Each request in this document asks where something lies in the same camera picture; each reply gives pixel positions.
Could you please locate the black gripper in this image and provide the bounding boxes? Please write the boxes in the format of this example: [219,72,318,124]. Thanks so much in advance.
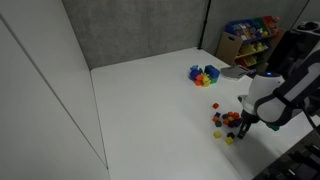
[237,111,259,139]

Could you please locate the robot arm white and black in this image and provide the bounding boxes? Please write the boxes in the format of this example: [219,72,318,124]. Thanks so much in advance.
[238,21,320,139]

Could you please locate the dark green small block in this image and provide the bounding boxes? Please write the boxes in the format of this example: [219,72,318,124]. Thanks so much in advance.
[227,132,235,139]

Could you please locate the yellow small block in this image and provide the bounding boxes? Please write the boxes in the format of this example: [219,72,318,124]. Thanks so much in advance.
[213,131,222,138]
[225,137,234,145]

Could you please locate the single red small block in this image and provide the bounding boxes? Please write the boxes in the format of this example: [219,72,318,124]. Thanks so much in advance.
[212,103,219,109]

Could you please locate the large blue cube block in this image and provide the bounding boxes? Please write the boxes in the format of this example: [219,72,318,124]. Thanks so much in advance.
[205,65,220,79]

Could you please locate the pile of small colored blocks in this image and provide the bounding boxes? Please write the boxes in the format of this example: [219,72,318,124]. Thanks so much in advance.
[212,112,242,128]

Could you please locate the grey metal mounting plate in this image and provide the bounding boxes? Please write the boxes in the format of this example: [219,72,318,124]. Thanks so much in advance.
[220,65,249,80]

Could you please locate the pile of large colored blocks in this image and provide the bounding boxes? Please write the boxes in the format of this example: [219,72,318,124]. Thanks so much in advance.
[189,65,219,87]

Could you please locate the colorful toy bin shelf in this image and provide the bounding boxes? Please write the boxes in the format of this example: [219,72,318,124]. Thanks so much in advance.
[216,16,285,71]

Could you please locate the black tripod pole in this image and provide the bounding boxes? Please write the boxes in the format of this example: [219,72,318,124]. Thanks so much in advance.
[197,0,212,50]

